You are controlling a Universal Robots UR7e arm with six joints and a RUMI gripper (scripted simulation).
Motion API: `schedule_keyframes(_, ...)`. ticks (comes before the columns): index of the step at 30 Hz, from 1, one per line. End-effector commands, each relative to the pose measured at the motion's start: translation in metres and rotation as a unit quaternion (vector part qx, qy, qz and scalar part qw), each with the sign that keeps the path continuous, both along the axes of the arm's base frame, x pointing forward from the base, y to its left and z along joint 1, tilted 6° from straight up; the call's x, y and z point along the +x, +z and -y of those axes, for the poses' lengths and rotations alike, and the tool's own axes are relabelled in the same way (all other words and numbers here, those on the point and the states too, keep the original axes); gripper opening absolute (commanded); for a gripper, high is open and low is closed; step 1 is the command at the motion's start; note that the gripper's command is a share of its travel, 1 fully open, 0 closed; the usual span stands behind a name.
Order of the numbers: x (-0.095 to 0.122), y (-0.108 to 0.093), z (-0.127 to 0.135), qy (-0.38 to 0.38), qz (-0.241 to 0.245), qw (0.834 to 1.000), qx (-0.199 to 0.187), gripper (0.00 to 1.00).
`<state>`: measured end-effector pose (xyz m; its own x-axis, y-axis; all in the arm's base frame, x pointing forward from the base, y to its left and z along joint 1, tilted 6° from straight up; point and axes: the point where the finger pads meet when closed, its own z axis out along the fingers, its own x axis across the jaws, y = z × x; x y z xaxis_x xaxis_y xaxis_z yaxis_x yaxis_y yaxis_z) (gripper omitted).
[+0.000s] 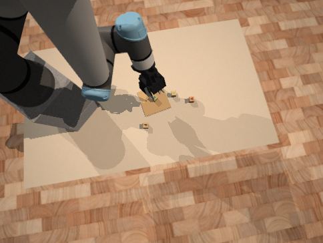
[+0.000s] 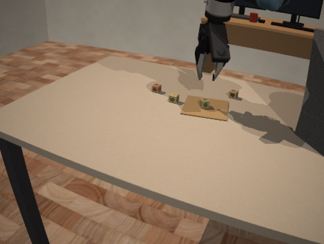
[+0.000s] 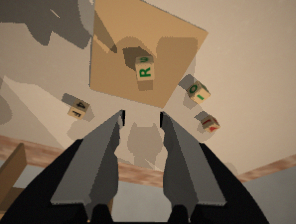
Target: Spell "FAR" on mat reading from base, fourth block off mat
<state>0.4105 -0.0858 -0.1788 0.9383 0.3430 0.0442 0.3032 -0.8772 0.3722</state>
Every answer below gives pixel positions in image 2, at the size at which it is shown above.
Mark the tan letter block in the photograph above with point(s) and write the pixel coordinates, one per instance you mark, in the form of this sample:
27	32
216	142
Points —
233	94
204	103
173	98
156	88

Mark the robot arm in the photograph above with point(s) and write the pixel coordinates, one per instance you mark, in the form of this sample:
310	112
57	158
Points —
219	47

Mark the tan mat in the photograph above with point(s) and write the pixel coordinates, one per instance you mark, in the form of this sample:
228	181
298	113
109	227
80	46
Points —
217	110

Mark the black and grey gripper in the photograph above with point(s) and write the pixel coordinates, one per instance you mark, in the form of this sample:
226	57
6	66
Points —
203	47

